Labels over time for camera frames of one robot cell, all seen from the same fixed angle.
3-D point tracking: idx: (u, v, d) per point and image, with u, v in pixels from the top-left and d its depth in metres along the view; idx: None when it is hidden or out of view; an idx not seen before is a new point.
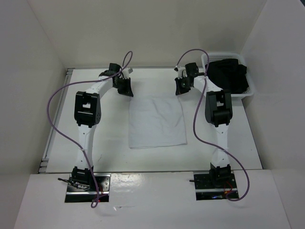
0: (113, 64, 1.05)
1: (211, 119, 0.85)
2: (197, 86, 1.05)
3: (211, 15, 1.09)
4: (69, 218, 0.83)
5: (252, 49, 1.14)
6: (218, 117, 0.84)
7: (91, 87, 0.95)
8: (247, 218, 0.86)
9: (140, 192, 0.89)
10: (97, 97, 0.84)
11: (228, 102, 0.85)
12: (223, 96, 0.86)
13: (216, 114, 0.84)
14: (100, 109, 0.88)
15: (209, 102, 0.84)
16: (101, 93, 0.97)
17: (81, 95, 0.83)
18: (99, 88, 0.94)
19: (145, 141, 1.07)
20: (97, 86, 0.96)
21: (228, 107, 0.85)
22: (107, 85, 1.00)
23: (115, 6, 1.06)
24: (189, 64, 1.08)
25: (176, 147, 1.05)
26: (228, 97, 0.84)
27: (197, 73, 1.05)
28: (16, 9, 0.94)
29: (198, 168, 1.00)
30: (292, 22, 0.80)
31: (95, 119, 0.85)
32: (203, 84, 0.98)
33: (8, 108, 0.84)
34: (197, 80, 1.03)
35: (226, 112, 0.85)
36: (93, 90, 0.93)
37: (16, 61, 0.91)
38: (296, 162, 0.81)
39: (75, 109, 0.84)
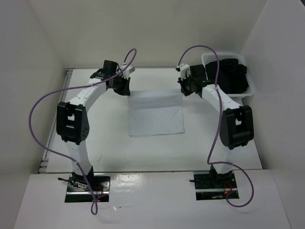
0: (108, 61, 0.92)
1: (228, 142, 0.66)
2: (207, 98, 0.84)
3: (213, 14, 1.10)
4: (69, 218, 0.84)
5: (252, 48, 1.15)
6: (236, 140, 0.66)
7: (76, 95, 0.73)
8: (246, 218, 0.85)
9: (140, 192, 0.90)
10: (83, 110, 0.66)
11: (249, 121, 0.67)
12: (241, 113, 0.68)
13: (235, 136, 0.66)
14: (87, 122, 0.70)
15: (227, 121, 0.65)
16: (90, 102, 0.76)
17: (63, 106, 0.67)
18: (86, 97, 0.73)
19: (147, 131, 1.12)
20: (86, 92, 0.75)
21: (249, 127, 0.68)
22: (100, 88, 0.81)
23: (116, 5, 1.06)
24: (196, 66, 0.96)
25: (176, 138, 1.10)
26: (249, 115, 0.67)
27: (206, 82, 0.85)
28: (17, 8, 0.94)
29: (197, 169, 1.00)
30: (292, 21, 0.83)
31: (80, 136, 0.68)
32: (216, 96, 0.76)
33: (11, 110, 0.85)
34: (207, 91, 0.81)
35: (246, 133, 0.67)
36: (80, 99, 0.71)
37: (25, 64, 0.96)
38: (294, 161, 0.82)
39: (57, 124, 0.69)
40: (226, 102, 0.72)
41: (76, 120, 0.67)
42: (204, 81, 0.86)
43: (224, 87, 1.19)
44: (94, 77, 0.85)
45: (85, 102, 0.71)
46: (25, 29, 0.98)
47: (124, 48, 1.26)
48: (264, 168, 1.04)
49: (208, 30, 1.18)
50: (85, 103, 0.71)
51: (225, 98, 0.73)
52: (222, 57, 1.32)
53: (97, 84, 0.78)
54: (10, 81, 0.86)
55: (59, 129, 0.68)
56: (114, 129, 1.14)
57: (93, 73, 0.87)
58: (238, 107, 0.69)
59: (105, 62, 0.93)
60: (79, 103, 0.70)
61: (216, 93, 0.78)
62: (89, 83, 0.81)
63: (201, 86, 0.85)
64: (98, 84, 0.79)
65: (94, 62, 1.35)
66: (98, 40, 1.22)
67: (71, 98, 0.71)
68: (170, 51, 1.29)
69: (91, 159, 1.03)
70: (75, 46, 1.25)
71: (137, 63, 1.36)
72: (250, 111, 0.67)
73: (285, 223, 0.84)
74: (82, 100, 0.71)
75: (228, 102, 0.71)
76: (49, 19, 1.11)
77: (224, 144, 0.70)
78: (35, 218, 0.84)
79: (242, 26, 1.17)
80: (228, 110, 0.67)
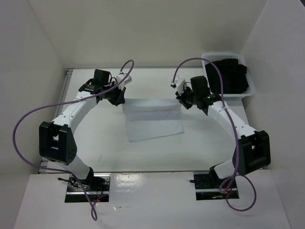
0: (99, 72, 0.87)
1: (245, 171, 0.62)
2: (214, 116, 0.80)
3: (213, 14, 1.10)
4: (70, 218, 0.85)
5: (252, 48, 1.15)
6: (253, 168, 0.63)
7: (61, 112, 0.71)
8: (246, 218, 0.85)
9: (140, 192, 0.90)
10: (68, 131, 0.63)
11: (266, 149, 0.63)
12: (256, 138, 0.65)
13: (250, 164, 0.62)
14: (73, 142, 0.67)
15: (244, 150, 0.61)
16: (77, 119, 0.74)
17: (46, 127, 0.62)
18: (73, 115, 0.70)
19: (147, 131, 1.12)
20: (72, 110, 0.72)
21: (265, 153, 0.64)
22: (89, 104, 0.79)
23: (116, 5, 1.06)
24: (198, 79, 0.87)
25: (175, 139, 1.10)
26: (267, 142, 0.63)
27: (211, 98, 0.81)
28: (17, 8, 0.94)
29: (197, 169, 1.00)
30: (292, 21, 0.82)
31: (66, 159, 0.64)
32: (225, 117, 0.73)
33: (11, 110, 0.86)
34: (215, 110, 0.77)
35: (262, 160, 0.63)
36: (66, 119, 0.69)
37: (25, 63, 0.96)
38: (293, 161, 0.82)
39: (41, 146, 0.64)
40: (239, 126, 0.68)
41: (61, 142, 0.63)
42: (208, 97, 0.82)
43: (224, 88, 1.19)
44: (83, 89, 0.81)
45: (71, 120, 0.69)
46: (25, 29, 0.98)
47: (124, 48, 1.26)
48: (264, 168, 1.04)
49: (208, 30, 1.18)
50: (70, 121, 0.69)
51: (237, 121, 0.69)
52: (222, 57, 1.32)
53: (85, 99, 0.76)
54: (10, 81, 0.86)
55: (42, 151, 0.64)
56: (113, 129, 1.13)
57: (83, 85, 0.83)
58: (252, 132, 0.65)
59: (95, 72, 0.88)
60: (64, 123, 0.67)
61: (225, 113, 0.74)
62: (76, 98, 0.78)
63: (207, 103, 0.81)
64: (86, 100, 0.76)
65: (94, 62, 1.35)
66: (97, 40, 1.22)
67: (56, 118, 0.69)
68: (169, 51, 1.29)
69: (91, 159, 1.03)
70: (75, 46, 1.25)
71: (137, 63, 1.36)
72: (268, 138, 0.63)
73: (285, 223, 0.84)
74: (67, 119, 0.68)
75: (241, 127, 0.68)
76: (50, 19, 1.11)
77: (238, 172, 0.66)
78: (35, 218, 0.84)
79: (242, 26, 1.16)
80: (244, 139, 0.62)
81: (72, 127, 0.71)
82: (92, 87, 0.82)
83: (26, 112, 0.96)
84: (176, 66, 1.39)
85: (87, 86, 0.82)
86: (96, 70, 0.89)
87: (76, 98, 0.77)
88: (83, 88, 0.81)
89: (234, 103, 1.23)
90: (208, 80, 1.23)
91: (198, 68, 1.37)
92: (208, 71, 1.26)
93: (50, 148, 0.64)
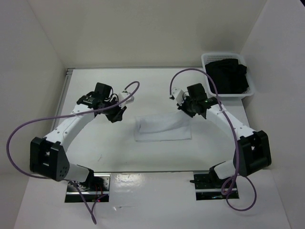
0: (101, 85, 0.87)
1: (247, 173, 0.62)
2: (213, 119, 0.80)
3: (213, 14, 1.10)
4: (69, 218, 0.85)
5: (252, 48, 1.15)
6: (254, 169, 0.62)
7: (55, 128, 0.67)
8: (246, 219, 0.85)
9: (140, 192, 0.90)
10: (60, 150, 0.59)
11: (266, 149, 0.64)
12: (255, 138, 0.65)
13: (252, 165, 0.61)
14: (66, 160, 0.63)
15: (244, 151, 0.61)
16: (71, 135, 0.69)
17: (37, 143, 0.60)
18: (67, 131, 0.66)
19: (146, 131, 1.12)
20: (66, 125, 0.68)
21: (266, 154, 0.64)
22: (86, 118, 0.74)
23: (116, 5, 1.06)
24: (195, 87, 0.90)
25: (175, 139, 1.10)
26: (266, 142, 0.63)
27: (209, 101, 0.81)
28: (17, 8, 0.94)
29: (197, 169, 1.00)
30: (292, 20, 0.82)
31: (56, 177, 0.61)
32: (224, 119, 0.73)
33: (10, 110, 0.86)
34: (213, 114, 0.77)
35: (262, 160, 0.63)
36: (58, 135, 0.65)
37: (25, 63, 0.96)
38: (293, 161, 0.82)
39: (31, 162, 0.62)
40: (238, 128, 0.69)
41: (51, 160, 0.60)
42: (206, 101, 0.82)
43: (223, 88, 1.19)
44: (81, 102, 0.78)
45: (64, 137, 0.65)
46: (25, 30, 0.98)
47: (124, 48, 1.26)
48: None
49: (208, 30, 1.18)
50: (63, 139, 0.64)
51: (235, 123, 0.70)
52: (222, 57, 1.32)
53: (82, 114, 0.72)
54: (10, 81, 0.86)
55: (33, 167, 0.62)
56: (113, 130, 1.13)
57: (83, 98, 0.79)
58: (251, 132, 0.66)
59: (97, 85, 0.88)
60: (56, 140, 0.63)
61: (223, 115, 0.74)
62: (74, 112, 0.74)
63: (204, 106, 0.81)
64: (83, 115, 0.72)
65: (94, 62, 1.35)
66: (97, 40, 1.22)
67: (49, 133, 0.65)
68: (169, 51, 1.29)
69: (92, 159, 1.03)
70: (75, 46, 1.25)
71: (137, 63, 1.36)
72: (267, 138, 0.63)
73: (285, 223, 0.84)
74: (60, 136, 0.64)
75: (240, 128, 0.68)
76: (49, 19, 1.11)
77: (239, 174, 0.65)
78: (35, 218, 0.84)
79: (242, 26, 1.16)
80: (243, 140, 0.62)
81: (66, 144, 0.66)
82: (91, 99, 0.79)
83: (26, 112, 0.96)
84: (176, 66, 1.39)
85: (86, 98, 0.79)
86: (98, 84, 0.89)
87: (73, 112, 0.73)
88: (82, 101, 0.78)
89: (233, 103, 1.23)
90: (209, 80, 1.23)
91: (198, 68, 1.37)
92: (208, 71, 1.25)
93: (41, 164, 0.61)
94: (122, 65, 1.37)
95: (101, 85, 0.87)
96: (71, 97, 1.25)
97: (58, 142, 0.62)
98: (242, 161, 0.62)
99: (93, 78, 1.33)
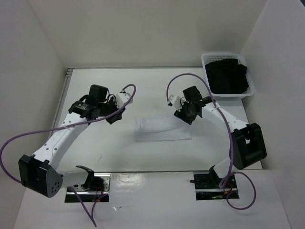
0: (95, 87, 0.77)
1: (242, 165, 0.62)
2: (208, 117, 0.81)
3: (213, 14, 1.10)
4: (70, 218, 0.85)
5: (252, 48, 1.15)
6: (249, 161, 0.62)
7: (45, 143, 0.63)
8: (246, 218, 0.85)
9: (140, 192, 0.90)
10: (48, 170, 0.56)
11: (259, 140, 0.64)
12: (249, 131, 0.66)
13: (247, 157, 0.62)
14: (57, 176, 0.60)
15: (238, 143, 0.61)
16: (63, 149, 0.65)
17: (25, 162, 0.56)
18: (56, 148, 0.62)
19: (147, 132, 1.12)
20: (56, 140, 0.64)
21: (260, 146, 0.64)
22: (79, 129, 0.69)
23: (115, 5, 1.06)
24: (189, 89, 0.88)
25: (176, 139, 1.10)
26: (259, 134, 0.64)
27: (203, 100, 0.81)
28: (17, 8, 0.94)
29: (197, 169, 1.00)
30: (292, 20, 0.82)
31: (48, 194, 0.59)
32: (218, 116, 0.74)
33: (10, 110, 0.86)
34: (208, 111, 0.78)
35: (258, 152, 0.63)
36: (47, 152, 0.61)
37: (25, 63, 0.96)
38: (294, 161, 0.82)
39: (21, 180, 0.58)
40: (232, 122, 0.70)
41: (41, 179, 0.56)
42: (200, 100, 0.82)
43: (223, 88, 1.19)
44: (73, 110, 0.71)
45: (53, 154, 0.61)
46: (25, 30, 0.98)
47: (124, 48, 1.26)
48: (264, 168, 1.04)
49: (208, 30, 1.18)
50: (52, 156, 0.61)
51: (229, 118, 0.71)
52: (222, 57, 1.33)
53: (74, 125, 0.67)
54: (10, 81, 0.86)
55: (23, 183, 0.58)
56: (114, 130, 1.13)
57: (75, 104, 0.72)
58: (245, 125, 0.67)
59: (91, 88, 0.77)
60: (44, 160, 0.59)
61: (217, 112, 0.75)
62: (64, 122, 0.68)
63: (199, 105, 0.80)
64: (75, 126, 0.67)
65: (94, 62, 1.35)
66: (97, 40, 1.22)
67: (38, 150, 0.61)
68: (169, 51, 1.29)
69: (92, 159, 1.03)
70: (75, 46, 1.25)
71: (137, 63, 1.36)
72: (259, 130, 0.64)
73: (284, 223, 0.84)
74: (49, 153, 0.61)
75: (234, 122, 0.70)
76: (49, 19, 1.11)
77: (237, 168, 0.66)
78: (34, 218, 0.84)
79: (242, 26, 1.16)
80: (237, 132, 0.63)
81: (56, 161, 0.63)
82: (84, 106, 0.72)
83: (26, 112, 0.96)
84: (176, 66, 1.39)
85: (79, 105, 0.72)
86: (93, 86, 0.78)
87: (64, 123, 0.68)
88: (74, 109, 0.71)
89: (233, 103, 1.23)
90: (208, 80, 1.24)
91: (198, 69, 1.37)
92: (209, 71, 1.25)
93: (31, 182, 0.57)
94: (122, 65, 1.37)
95: (95, 88, 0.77)
96: (71, 97, 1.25)
97: (46, 161, 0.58)
98: (238, 153, 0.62)
99: (94, 78, 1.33)
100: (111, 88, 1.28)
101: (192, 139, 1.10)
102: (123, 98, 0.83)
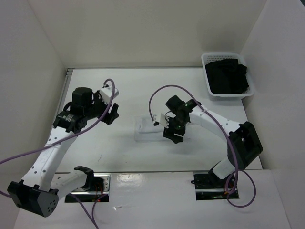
0: (77, 93, 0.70)
1: (244, 165, 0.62)
2: (197, 121, 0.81)
3: (213, 14, 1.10)
4: (70, 218, 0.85)
5: (252, 48, 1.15)
6: (249, 160, 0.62)
7: (32, 165, 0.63)
8: (246, 218, 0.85)
9: (140, 192, 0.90)
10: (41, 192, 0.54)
11: (254, 138, 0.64)
12: (243, 130, 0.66)
13: (246, 156, 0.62)
14: (51, 195, 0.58)
15: (236, 146, 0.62)
16: (53, 169, 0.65)
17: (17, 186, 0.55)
18: (45, 170, 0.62)
19: (147, 132, 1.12)
20: (44, 161, 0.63)
21: (257, 143, 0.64)
22: (66, 143, 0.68)
23: (115, 5, 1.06)
24: (172, 99, 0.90)
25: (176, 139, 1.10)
26: (253, 131, 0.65)
27: (188, 105, 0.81)
28: (17, 8, 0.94)
29: (197, 169, 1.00)
30: (292, 20, 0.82)
31: (45, 214, 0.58)
32: (208, 119, 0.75)
33: (10, 110, 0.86)
34: (196, 115, 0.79)
35: (256, 150, 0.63)
36: (36, 176, 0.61)
37: (25, 63, 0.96)
38: (293, 161, 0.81)
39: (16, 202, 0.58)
40: (224, 124, 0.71)
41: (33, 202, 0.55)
42: (186, 104, 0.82)
43: (223, 88, 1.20)
44: (58, 124, 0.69)
45: (42, 177, 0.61)
46: (25, 30, 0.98)
47: (124, 48, 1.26)
48: (264, 168, 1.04)
49: (208, 30, 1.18)
50: (41, 179, 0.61)
51: (220, 120, 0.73)
52: (222, 57, 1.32)
53: (60, 142, 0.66)
54: (10, 81, 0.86)
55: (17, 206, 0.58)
56: (113, 130, 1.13)
57: (59, 115, 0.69)
58: (238, 126, 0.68)
59: (73, 94, 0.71)
60: (34, 184, 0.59)
61: (206, 115, 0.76)
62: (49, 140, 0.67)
63: (186, 110, 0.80)
64: (61, 142, 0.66)
65: (93, 62, 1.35)
66: (97, 40, 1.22)
67: (26, 174, 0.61)
68: (169, 51, 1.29)
69: (92, 159, 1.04)
70: (75, 46, 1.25)
71: (137, 63, 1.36)
72: (253, 127, 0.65)
73: (284, 223, 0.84)
74: (37, 177, 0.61)
75: (226, 123, 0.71)
76: (49, 19, 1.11)
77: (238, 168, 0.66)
78: (34, 218, 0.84)
79: (242, 26, 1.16)
80: (232, 135, 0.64)
81: (47, 181, 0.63)
82: (69, 117, 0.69)
83: (25, 112, 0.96)
84: (176, 66, 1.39)
85: (63, 116, 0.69)
86: (76, 91, 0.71)
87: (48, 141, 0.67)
88: (58, 121, 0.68)
89: (233, 103, 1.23)
90: (208, 80, 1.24)
91: (198, 68, 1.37)
92: (209, 71, 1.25)
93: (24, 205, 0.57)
94: (122, 65, 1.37)
95: (78, 94, 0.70)
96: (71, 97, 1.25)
97: (36, 186, 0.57)
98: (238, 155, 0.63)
99: (94, 78, 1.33)
100: None
101: (192, 140, 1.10)
102: (106, 93, 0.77)
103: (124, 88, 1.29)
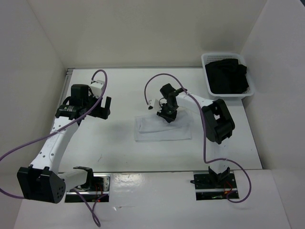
0: (75, 87, 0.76)
1: (216, 138, 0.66)
2: (182, 104, 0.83)
3: (213, 14, 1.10)
4: (69, 218, 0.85)
5: (252, 48, 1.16)
6: (221, 133, 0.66)
7: (40, 151, 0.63)
8: (245, 218, 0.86)
9: (140, 192, 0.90)
10: (51, 175, 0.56)
11: (226, 113, 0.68)
12: (217, 107, 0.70)
13: (218, 129, 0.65)
14: (60, 181, 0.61)
15: (207, 118, 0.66)
16: (60, 153, 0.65)
17: (25, 172, 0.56)
18: (53, 153, 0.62)
19: (146, 132, 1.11)
20: (51, 146, 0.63)
21: (228, 118, 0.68)
22: (71, 130, 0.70)
23: (116, 5, 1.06)
24: (164, 87, 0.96)
25: (176, 139, 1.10)
26: (224, 107, 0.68)
27: (177, 91, 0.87)
28: (17, 8, 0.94)
29: (197, 169, 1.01)
30: (292, 21, 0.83)
31: (55, 200, 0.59)
32: (189, 99, 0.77)
33: (10, 111, 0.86)
34: (180, 98, 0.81)
35: (228, 125, 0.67)
36: (45, 160, 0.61)
37: (25, 63, 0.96)
38: (293, 161, 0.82)
39: (24, 191, 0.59)
40: (200, 102, 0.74)
41: (44, 187, 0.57)
42: (175, 91, 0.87)
43: (223, 88, 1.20)
44: (60, 114, 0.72)
45: (51, 160, 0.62)
46: (25, 29, 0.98)
47: (124, 48, 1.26)
48: (264, 168, 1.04)
49: (208, 30, 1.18)
50: (51, 162, 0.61)
51: (198, 98, 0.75)
52: (222, 57, 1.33)
53: (65, 128, 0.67)
54: (10, 81, 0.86)
55: (26, 195, 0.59)
56: (113, 130, 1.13)
57: (60, 108, 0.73)
58: (212, 102, 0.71)
59: (72, 88, 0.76)
60: (44, 167, 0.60)
61: (189, 97, 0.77)
62: (55, 128, 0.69)
63: (174, 95, 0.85)
64: (66, 129, 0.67)
65: (94, 62, 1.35)
66: (97, 40, 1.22)
67: (35, 160, 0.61)
68: (169, 51, 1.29)
69: (92, 159, 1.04)
70: (75, 46, 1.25)
71: (137, 63, 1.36)
72: (224, 104, 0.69)
73: (284, 223, 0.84)
74: (46, 160, 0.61)
75: (202, 101, 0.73)
76: (49, 19, 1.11)
77: (214, 141, 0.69)
78: (34, 218, 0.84)
79: (242, 26, 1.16)
80: (205, 108, 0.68)
81: (55, 166, 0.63)
82: (70, 108, 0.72)
83: (26, 112, 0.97)
84: (175, 66, 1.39)
85: (65, 108, 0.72)
86: (73, 86, 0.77)
87: (54, 129, 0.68)
88: (60, 112, 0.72)
89: (233, 103, 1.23)
90: (208, 80, 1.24)
91: (198, 69, 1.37)
92: (209, 71, 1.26)
93: (35, 192, 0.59)
94: (122, 65, 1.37)
95: (76, 88, 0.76)
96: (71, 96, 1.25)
97: (46, 168, 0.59)
98: (209, 128, 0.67)
99: (94, 78, 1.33)
100: (111, 88, 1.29)
101: (192, 139, 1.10)
102: (96, 86, 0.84)
103: (124, 88, 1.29)
